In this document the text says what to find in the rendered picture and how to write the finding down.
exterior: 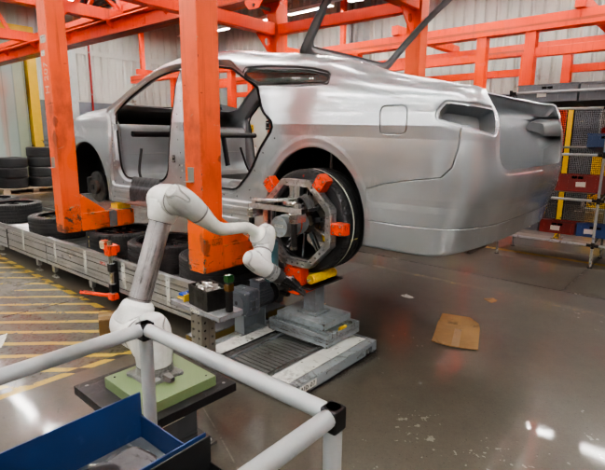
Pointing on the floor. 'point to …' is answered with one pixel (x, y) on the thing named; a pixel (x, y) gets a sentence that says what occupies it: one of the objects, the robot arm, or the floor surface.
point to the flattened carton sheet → (457, 332)
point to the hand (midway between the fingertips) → (300, 290)
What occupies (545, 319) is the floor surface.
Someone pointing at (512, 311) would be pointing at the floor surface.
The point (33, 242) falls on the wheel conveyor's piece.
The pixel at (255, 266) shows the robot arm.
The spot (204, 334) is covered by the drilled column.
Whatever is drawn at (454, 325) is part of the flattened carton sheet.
